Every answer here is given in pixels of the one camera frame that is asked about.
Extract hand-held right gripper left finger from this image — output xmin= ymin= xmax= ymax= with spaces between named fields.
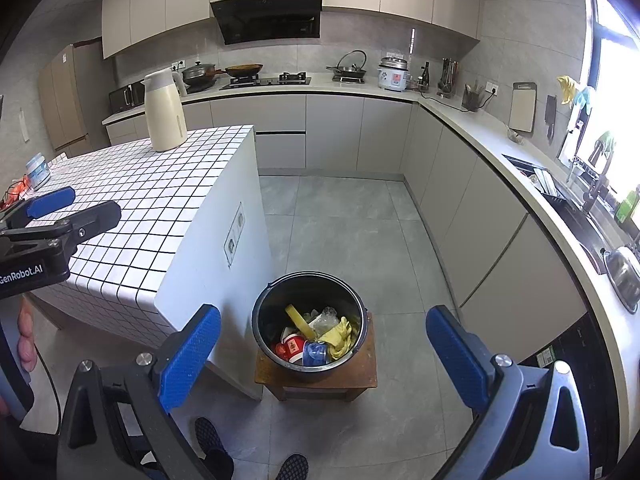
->
xmin=56 ymin=304 xmax=222 ymax=480

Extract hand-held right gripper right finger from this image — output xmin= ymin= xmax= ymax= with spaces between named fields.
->
xmin=426 ymin=304 xmax=591 ymax=480

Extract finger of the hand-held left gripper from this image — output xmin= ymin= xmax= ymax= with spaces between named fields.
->
xmin=0 ymin=201 xmax=122 ymax=261
xmin=0 ymin=186 xmax=76 ymax=231

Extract black bucket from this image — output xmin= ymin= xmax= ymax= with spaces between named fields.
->
xmin=251 ymin=271 xmax=368 ymax=382

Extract red paper cup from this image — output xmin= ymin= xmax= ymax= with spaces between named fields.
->
xmin=275 ymin=336 xmax=310 ymax=363

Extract yellow strip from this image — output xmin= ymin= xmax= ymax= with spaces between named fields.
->
xmin=285 ymin=304 xmax=318 ymax=341

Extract yellow rubber glove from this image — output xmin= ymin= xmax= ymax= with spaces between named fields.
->
xmin=320 ymin=316 xmax=360 ymax=361

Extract blue paper bowl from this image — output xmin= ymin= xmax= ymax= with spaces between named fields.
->
xmin=301 ymin=341 xmax=331 ymax=367

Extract clear plastic bag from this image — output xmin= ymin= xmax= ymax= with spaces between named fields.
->
xmin=307 ymin=306 xmax=341 ymax=333

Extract person's left hand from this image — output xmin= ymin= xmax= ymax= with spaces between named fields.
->
xmin=16 ymin=307 xmax=38 ymax=373

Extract blue white wipes pack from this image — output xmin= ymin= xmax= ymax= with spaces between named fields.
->
xmin=25 ymin=152 xmax=52 ymax=190

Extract white tiled kitchen island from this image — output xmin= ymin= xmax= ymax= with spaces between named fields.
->
xmin=20 ymin=125 xmax=273 ymax=401

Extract person's dark shoe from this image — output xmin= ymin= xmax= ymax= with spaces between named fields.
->
xmin=194 ymin=416 xmax=235 ymax=480
xmin=275 ymin=453 xmax=310 ymax=480

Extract beige fridge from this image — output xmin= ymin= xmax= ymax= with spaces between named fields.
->
xmin=37 ymin=42 xmax=93 ymax=151

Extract black microwave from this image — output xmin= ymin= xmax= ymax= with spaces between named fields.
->
xmin=108 ymin=81 xmax=147 ymax=114

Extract cream thermos jug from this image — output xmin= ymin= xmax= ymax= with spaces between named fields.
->
xmin=141 ymin=67 xmax=189 ymax=153

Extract island socket panel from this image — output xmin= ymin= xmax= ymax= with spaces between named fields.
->
xmin=222 ymin=201 xmax=247 ymax=267

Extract wooden stool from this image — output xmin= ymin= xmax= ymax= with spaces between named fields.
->
xmin=254 ymin=312 xmax=378 ymax=402

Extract black built-in appliance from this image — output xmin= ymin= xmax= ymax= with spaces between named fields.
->
xmin=517 ymin=312 xmax=631 ymax=480

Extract black pot with lid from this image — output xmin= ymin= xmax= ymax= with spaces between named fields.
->
xmin=181 ymin=60 xmax=218 ymax=88

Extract steel bowl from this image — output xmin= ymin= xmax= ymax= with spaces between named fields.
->
xmin=602 ymin=246 xmax=640 ymax=313

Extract kitchen sink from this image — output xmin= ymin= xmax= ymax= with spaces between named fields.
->
xmin=502 ymin=152 xmax=640 ymax=281

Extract black wok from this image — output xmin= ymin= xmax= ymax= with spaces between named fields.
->
xmin=216 ymin=62 xmax=264 ymax=79

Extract beige upper cabinets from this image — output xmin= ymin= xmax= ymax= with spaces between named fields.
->
xmin=101 ymin=0 xmax=483 ymax=60

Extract black gas stove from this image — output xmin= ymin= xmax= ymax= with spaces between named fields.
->
xmin=219 ymin=72 xmax=312 ymax=91

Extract white cutting board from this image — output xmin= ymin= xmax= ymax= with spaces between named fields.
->
xmin=509 ymin=81 xmax=537 ymax=133

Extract dark chopstick holder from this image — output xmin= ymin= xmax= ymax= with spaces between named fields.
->
xmin=461 ymin=84 xmax=483 ymax=112

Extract grey lower cabinets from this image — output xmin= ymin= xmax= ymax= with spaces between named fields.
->
xmin=102 ymin=92 xmax=588 ymax=361

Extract black range hood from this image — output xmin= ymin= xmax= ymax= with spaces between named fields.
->
xmin=210 ymin=0 xmax=323 ymax=46

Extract metal utensil rack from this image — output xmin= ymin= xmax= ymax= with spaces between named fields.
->
xmin=436 ymin=57 xmax=460 ymax=98

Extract white rice cooker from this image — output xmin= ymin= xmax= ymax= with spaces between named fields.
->
xmin=377 ymin=56 xmax=410 ymax=92

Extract yellow hanging glove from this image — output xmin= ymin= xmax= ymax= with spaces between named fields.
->
xmin=556 ymin=75 xmax=578 ymax=106

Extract window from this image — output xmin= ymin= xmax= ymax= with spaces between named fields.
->
xmin=582 ymin=0 xmax=640 ymax=201

